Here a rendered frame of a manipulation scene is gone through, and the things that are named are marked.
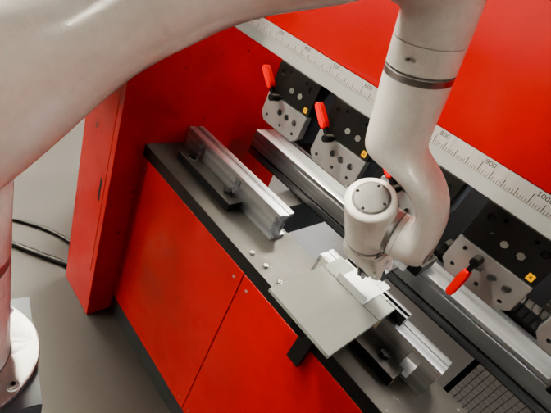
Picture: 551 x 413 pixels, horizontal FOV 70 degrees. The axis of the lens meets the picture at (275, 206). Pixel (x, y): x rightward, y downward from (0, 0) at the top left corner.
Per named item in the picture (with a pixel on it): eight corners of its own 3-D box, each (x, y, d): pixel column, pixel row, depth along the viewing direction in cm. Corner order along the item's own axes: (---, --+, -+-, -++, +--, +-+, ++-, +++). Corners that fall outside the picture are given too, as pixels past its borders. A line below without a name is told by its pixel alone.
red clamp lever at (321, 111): (317, 100, 90) (328, 141, 90) (328, 101, 93) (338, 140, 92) (311, 103, 91) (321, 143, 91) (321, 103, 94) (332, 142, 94)
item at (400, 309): (339, 268, 102) (344, 260, 100) (345, 265, 104) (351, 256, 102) (399, 326, 92) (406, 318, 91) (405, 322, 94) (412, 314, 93)
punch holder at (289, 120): (259, 115, 109) (280, 58, 101) (280, 116, 115) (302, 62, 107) (293, 145, 102) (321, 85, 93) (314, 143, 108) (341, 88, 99)
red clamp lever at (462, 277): (441, 292, 76) (472, 256, 71) (449, 285, 79) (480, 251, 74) (449, 298, 76) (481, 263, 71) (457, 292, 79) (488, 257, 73)
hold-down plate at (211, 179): (176, 157, 134) (178, 150, 132) (189, 156, 138) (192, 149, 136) (226, 212, 119) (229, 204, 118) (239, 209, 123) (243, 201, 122)
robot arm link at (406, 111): (522, 86, 48) (434, 253, 68) (403, 48, 55) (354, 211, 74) (504, 110, 42) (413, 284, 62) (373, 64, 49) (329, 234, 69)
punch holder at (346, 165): (307, 156, 100) (335, 96, 91) (326, 153, 106) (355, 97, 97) (349, 190, 92) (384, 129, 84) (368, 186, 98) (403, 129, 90)
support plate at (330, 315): (267, 291, 82) (269, 288, 82) (339, 260, 101) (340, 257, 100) (326, 359, 74) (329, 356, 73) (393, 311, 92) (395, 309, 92)
